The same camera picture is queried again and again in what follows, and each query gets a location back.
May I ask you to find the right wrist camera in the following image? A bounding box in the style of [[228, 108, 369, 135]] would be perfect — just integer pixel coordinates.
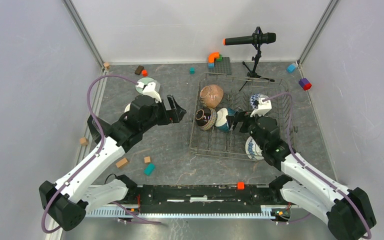
[[250, 98, 272, 117]]

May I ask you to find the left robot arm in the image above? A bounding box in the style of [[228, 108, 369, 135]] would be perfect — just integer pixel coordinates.
[[38, 95, 187, 231]]

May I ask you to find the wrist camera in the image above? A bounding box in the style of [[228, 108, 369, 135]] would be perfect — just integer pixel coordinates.
[[250, 98, 272, 117], [142, 85, 162, 103]]

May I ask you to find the red orange small block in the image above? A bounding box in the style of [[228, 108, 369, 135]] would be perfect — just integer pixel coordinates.
[[141, 70, 148, 77]]

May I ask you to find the grey building block baseplate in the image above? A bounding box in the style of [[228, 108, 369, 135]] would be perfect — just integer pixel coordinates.
[[208, 57, 232, 75]]

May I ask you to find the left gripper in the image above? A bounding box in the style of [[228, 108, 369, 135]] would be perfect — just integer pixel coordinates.
[[140, 94, 186, 132]]

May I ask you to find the tan wooden brick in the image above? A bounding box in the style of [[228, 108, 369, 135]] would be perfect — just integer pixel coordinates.
[[115, 158, 129, 169]]

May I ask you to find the brown block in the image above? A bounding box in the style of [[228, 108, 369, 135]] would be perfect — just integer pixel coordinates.
[[134, 65, 145, 76]]

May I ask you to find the black microphone tripod stand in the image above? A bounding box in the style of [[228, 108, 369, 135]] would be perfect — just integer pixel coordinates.
[[242, 26, 276, 82]]

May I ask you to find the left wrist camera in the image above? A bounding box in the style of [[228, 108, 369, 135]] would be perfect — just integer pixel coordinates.
[[142, 85, 162, 103]]

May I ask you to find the teal and white bowl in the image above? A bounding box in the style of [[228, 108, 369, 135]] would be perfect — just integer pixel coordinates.
[[214, 107, 237, 133]]

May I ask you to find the mint green flower bowl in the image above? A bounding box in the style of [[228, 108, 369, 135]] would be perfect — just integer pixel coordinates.
[[135, 77, 161, 94]]

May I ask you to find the grey wire dish rack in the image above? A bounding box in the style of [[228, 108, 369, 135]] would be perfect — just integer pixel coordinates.
[[189, 73, 294, 164]]

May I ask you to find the orange curved block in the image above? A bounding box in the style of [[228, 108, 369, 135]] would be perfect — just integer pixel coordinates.
[[207, 52, 220, 64]]

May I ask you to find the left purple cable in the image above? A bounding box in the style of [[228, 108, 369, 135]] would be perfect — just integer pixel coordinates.
[[41, 74, 163, 234]]

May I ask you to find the blue zigzag pattern bowl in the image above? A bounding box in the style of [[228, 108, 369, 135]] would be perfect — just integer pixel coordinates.
[[249, 93, 268, 110]]

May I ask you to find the dark brown patterned bowl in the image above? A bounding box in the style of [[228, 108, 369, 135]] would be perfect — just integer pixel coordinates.
[[194, 107, 217, 131]]

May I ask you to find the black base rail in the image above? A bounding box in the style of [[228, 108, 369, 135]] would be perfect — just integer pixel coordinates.
[[117, 184, 289, 214]]

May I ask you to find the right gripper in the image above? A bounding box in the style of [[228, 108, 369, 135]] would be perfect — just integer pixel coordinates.
[[226, 108, 267, 150]]

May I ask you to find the purple and red block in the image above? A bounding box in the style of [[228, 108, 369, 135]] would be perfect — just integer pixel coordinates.
[[298, 78, 312, 91]]

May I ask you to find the light blue block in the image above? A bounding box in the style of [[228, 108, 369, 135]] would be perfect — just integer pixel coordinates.
[[286, 63, 298, 73]]

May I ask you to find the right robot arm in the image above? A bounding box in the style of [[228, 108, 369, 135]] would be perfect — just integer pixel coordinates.
[[226, 111, 377, 240]]

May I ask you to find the pink speckled bowl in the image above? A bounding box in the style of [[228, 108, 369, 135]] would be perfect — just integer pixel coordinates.
[[199, 84, 224, 109]]

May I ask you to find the purple cable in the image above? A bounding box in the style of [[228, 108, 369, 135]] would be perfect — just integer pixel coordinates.
[[41, 74, 163, 234], [261, 92, 373, 240]]

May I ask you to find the wooden cube at wall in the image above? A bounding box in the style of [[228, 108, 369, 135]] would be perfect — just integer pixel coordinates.
[[79, 137, 89, 146]]

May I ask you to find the small orange cube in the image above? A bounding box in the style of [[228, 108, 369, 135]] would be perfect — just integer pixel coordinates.
[[236, 181, 245, 190]]

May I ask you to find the orange bowl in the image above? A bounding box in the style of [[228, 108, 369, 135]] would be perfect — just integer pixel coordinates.
[[124, 103, 131, 113]]

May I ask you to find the teal block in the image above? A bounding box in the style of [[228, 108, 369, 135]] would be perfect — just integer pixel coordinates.
[[143, 163, 156, 176]]

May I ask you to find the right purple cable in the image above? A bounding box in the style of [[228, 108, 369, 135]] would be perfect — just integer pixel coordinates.
[[261, 92, 373, 240]]

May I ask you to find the blue floral white bowl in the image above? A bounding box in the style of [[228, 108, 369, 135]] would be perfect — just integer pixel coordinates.
[[245, 136, 264, 161]]

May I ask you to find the green block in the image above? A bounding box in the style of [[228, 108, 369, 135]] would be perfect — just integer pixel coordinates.
[[215, 54, 223, 62]]

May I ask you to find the black microphone orange tip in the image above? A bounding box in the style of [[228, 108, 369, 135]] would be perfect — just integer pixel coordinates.
[[223, 32, 277, 46]]

